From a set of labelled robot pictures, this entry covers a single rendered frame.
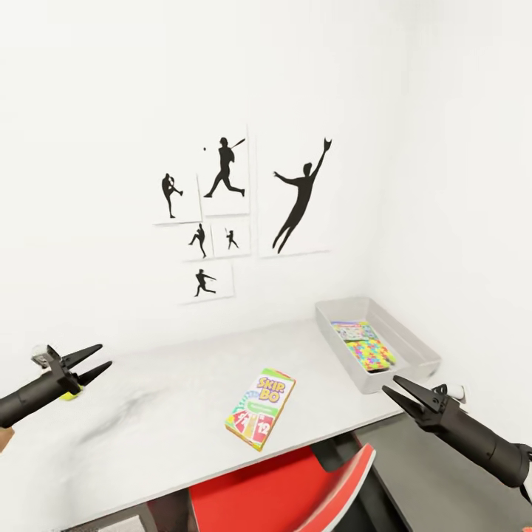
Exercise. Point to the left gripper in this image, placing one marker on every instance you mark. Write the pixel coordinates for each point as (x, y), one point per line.
(59, 380)

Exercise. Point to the board game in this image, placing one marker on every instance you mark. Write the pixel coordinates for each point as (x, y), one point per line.
(255, 415)
(354, 332)

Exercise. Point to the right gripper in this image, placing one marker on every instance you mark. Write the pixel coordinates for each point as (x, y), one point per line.
(441, 415)

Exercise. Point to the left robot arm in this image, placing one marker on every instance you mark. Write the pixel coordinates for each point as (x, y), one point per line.
(55, 379)

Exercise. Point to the desk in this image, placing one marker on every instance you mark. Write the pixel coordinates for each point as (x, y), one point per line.
(120, 456)

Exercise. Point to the swivel chair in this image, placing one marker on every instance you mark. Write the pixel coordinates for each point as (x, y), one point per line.
(290, 492)

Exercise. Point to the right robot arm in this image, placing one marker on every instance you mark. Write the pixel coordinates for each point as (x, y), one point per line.
(444, 413)

